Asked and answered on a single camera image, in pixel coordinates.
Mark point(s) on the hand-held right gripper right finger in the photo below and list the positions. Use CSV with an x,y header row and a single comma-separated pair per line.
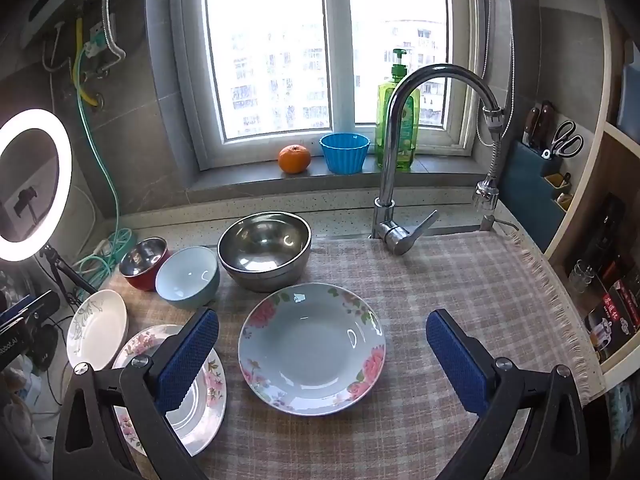
x,y
457,360

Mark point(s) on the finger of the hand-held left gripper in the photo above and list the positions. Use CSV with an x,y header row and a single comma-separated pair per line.
x,y
40,305

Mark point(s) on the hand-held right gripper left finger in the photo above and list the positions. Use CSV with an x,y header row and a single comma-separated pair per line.
x,y
187,360

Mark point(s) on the pink blossom plate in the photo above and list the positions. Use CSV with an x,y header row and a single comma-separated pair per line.
x,y
200,405

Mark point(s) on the white grey leaf plate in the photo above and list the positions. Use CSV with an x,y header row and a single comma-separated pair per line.
x,y
97,330

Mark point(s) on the light blue ceramic bowl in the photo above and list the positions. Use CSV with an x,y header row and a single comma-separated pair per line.
x,y
187,280

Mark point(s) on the small red steel bowl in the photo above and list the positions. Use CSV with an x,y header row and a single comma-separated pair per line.
x,y
142,260

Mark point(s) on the deep rose print plate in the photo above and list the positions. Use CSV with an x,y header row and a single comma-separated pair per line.
x,y
310,350

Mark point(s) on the large stainless steel bowl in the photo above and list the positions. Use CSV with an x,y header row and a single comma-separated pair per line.
x,y
265,250

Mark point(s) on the white power strip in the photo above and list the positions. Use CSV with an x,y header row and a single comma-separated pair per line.
x,y
103,249

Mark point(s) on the pink plaid cloth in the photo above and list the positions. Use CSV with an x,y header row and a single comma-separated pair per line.
x,y
400,285

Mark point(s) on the clear drinking glasses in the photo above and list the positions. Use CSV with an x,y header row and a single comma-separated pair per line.
x,y
580,275

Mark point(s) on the red printed box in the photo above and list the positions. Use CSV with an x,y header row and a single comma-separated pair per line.
x,y
617,315

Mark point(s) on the chrome pull-out sprayer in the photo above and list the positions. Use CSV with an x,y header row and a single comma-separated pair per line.
x,y
486,195

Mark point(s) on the blue knife holder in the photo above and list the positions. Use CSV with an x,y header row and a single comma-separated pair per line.
x,y
525,195

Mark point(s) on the dark tall box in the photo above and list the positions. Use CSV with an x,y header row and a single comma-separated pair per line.
x,y
607,230

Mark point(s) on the chrome kitchen faucet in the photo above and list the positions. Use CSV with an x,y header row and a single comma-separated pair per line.
x,y
390,160

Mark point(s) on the orange mandarin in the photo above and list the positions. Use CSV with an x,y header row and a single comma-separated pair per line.
x,y
294,158

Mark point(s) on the blue fluted cup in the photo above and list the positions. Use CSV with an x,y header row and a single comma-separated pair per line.
x,y
344,152

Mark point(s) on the green dish soap bottle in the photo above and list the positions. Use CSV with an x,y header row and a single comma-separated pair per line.
x,y
405,125

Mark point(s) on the yellow gas pipe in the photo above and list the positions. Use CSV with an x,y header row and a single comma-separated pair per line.
x,y
79,40

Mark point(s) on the wooden shelf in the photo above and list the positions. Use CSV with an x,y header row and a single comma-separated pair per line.
x,y
607,125

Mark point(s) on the white framed window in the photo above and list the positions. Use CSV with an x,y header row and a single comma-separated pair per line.
x,y
337,60

